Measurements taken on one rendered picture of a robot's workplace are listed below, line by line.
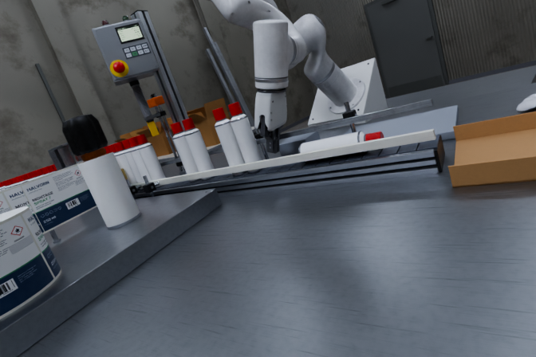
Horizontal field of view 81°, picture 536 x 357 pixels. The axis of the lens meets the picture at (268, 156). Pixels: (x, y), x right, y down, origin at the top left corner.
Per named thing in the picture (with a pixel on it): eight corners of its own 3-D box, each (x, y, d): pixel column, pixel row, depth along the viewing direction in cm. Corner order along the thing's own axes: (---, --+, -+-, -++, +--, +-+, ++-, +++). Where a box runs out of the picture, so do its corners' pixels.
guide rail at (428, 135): (131, 190, 122) (128, 185, 122) (133, 188, 123) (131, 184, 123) (435, 139, 61) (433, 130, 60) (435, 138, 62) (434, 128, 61)
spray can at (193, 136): (199, 182, 103) (175, 123, 99) (209, 175, 107) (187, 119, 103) (210, 180, 100) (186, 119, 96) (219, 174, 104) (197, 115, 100)
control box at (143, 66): (116, 86, 119) (95, 36, 115) (159, 73, 124) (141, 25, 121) (113, 82, 109) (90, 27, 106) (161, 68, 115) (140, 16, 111)
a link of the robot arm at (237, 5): (240, -6, 93) (298, 71, 87) (195, -10, 82) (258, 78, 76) (254, -34, 87) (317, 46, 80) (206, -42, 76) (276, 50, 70)
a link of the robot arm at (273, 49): (272, 72, 85) (247, 76, 79) (271, 20, 80) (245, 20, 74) (297, 75, 80) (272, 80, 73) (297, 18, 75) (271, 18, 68)
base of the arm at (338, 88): (324, 115, 147) (299, 94, 136) (335, 82, 152) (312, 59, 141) (359, 111, 132) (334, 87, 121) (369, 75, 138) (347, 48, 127)
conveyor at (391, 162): (70, 213, 156) (66, 205, 155) (91, 203, 165) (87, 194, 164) (442, 172, 61) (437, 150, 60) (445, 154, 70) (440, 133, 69)
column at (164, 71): (197, 182, 126) (130, 14, 113) (204, 178, 130) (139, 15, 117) (204, 182, 124) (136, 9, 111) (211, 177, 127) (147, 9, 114)
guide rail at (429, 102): (140, 170, 127) (139, 167, 127) (143, 169, 128) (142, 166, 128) (432, 105, 66) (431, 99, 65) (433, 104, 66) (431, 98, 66)
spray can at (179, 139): (187, 183, 107) (163, 127, 102) (197, 177, 111) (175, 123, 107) (197, 182, 104) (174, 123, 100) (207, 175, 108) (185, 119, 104)
